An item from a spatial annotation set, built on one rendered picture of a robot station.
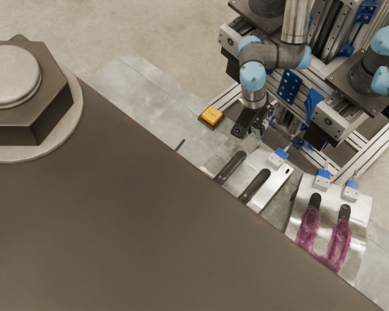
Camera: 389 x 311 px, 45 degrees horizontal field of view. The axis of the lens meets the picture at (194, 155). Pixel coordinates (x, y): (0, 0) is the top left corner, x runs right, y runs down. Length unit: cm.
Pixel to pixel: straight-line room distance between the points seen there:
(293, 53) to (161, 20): 193
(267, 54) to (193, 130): 51
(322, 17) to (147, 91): 73
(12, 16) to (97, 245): 314
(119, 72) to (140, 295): 168
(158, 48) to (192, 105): 129
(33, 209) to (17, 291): 6
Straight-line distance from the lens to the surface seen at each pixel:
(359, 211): 175
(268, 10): 190
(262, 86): 141
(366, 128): 277
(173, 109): 188
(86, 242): 37
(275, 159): 168
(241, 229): 38
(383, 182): 289
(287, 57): 148
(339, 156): 262
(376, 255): 178
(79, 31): 328
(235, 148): 170
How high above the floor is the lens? 235
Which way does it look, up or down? 61 degrees down
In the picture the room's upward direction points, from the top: 7 degrees clockwise
